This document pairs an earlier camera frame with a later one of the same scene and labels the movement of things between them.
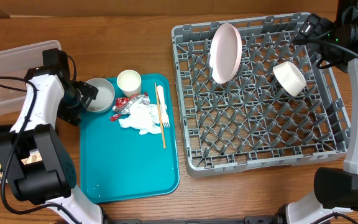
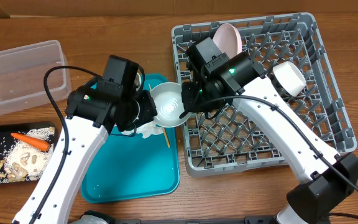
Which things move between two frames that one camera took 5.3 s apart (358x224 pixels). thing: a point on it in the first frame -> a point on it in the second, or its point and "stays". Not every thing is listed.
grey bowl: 105,97 -> 169,103
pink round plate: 225,53 stays
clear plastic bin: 2,85 stays
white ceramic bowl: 289,78 stays
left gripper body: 77,97 -> 139,110
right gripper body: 317,33 -> 194,94
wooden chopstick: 162,127 -> 165,134
